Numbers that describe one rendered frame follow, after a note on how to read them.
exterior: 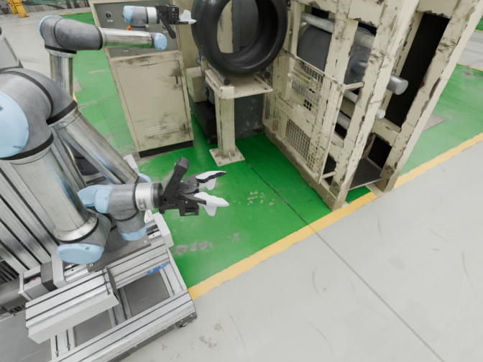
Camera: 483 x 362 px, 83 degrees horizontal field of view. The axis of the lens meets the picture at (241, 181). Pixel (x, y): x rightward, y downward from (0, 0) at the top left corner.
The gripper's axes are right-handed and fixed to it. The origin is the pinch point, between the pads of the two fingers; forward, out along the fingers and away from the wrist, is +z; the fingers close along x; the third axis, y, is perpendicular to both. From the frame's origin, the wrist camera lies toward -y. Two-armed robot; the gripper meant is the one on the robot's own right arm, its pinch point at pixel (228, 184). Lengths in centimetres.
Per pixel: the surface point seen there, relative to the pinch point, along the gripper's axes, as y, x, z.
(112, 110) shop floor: 70, -272, -130
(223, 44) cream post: -15, -149, 5
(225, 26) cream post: -26, -148, 6
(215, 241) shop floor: 98, -71, -9
